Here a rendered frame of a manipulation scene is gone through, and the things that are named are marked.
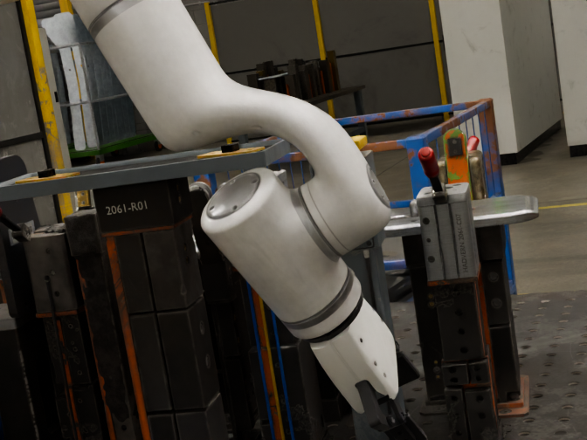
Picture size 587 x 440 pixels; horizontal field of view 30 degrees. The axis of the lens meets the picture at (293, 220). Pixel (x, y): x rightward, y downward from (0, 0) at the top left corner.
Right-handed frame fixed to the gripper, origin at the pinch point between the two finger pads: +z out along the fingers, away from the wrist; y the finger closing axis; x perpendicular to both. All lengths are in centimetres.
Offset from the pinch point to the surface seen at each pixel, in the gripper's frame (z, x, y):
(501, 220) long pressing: 14.4, 10.2, -43.4
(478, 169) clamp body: 19, 7, -66
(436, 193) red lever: 0.3, 6.8, -35.2
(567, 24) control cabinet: 356, -1, -743
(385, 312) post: 2.5, -3.0, -19.8
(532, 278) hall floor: 257, -54, -335
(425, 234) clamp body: 5.0, 2.5, -34.8
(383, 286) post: 0.4, -2.0, -21.8
